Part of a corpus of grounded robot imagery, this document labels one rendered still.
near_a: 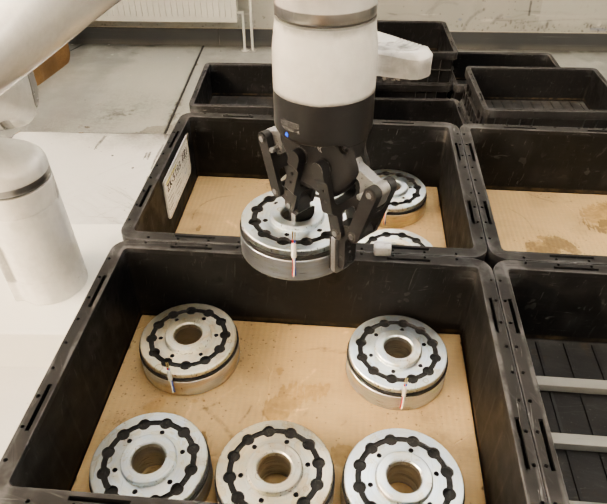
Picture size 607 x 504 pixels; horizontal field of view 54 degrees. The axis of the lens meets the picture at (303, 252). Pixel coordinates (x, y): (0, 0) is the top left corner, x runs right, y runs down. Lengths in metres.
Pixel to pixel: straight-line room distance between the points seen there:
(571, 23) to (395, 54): 3.51
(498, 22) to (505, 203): 2.95
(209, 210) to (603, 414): 0.55
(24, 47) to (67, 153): 1.03
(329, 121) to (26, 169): 0.43
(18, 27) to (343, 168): 0.24
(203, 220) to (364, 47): 0.49
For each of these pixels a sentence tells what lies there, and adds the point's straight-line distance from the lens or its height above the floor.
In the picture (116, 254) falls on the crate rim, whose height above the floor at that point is 0.93.
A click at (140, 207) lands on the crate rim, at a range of 0.72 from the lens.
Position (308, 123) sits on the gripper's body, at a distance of 0.43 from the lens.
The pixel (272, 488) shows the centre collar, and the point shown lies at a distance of 0.53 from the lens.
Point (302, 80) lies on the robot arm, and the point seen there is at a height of 1.17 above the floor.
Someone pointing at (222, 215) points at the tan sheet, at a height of 0.83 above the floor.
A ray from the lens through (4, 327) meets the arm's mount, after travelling 0.87.
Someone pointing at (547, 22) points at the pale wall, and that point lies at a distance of 3.90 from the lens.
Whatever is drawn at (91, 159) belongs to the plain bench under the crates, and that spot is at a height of 0.70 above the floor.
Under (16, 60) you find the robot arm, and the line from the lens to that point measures 0.32.
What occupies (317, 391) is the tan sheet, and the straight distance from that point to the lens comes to 0.63.
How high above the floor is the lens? 1.33
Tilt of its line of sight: 40 degrees down
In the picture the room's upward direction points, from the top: straight up
